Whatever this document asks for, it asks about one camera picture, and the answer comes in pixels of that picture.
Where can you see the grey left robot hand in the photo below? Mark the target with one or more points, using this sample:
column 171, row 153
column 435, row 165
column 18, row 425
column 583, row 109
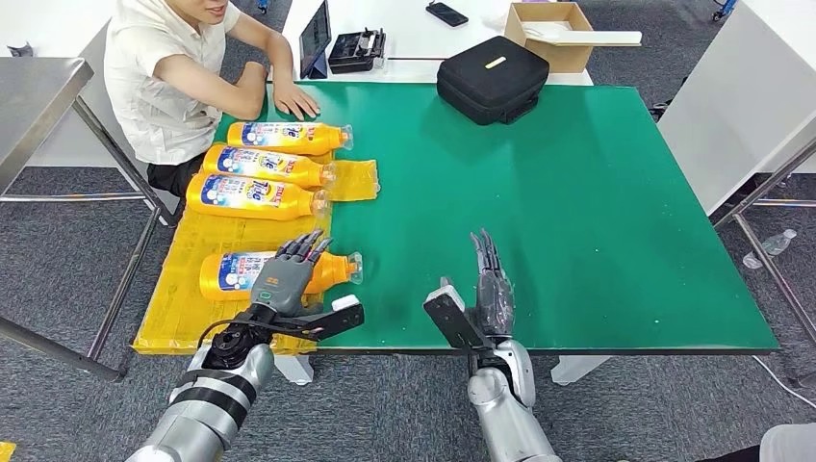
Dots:
column 283, row 284

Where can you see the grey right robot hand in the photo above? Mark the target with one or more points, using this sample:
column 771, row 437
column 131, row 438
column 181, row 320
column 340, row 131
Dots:
column 491, row 300

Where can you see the orange detergent bottle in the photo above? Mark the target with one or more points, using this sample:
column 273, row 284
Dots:
column 299, row 172
column 324, row 141
column 299, row 203
column 220, row 287

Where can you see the person's left forearm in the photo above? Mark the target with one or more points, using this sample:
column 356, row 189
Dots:
column 277, row 60

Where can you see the person's right forearm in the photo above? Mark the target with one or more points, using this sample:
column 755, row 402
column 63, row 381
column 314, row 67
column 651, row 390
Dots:
column 247, row 76

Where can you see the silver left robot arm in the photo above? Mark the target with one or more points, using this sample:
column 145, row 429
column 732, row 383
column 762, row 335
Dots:
column 204, row 402

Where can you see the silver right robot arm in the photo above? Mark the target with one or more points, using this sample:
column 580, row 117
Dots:
column 510, row 408

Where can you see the clear plastic water bottle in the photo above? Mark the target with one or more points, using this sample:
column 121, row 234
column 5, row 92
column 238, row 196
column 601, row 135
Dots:
column 774, row 245

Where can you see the white table leg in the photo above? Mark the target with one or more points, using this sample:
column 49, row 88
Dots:
column 296, row 370
column 574, row 370

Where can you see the yellow taped cardboard sheet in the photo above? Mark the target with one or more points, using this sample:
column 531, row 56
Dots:
column 185, row 319

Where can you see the person's left hand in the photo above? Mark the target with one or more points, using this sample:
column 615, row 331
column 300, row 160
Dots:
column 296, row 99

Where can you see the black zip case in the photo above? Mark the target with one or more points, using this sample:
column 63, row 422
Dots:
column 483, row 89

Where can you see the black plastic tool tray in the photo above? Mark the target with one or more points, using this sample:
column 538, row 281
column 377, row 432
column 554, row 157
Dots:
column 355, row 54

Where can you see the dark tablet with stand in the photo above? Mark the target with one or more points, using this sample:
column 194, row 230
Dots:
column 315, row 38

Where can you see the brown cardboard box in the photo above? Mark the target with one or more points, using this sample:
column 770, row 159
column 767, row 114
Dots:
column 566, row 59

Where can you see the white table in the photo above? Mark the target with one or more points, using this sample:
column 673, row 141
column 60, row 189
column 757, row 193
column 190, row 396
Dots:
column 408, row 38

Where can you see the white foam sheet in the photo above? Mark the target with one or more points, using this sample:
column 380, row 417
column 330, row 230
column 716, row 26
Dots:
column 600, row 38

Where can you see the black smartphone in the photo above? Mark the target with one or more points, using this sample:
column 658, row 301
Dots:
column 447, row 14

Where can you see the stainless steel table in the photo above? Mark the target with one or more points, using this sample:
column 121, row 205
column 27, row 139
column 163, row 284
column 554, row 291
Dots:
column 38, row 89

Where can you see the yellow tape scrap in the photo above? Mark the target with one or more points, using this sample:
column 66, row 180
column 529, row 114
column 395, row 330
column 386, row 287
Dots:
column 6, row 451

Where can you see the small dark object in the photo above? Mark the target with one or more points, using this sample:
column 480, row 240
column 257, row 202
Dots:
column 19, row 49

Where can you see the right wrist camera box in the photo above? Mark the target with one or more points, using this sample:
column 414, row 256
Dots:
column 452, row 319

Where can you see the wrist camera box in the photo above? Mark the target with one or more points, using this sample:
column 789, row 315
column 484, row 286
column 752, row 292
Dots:
column 452, row 319
column 338, row 315

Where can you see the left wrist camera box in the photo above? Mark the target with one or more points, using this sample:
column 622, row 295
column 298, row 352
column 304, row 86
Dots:
column 338, row 315

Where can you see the steel table frame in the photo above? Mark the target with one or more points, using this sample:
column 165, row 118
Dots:
column 790, row 204

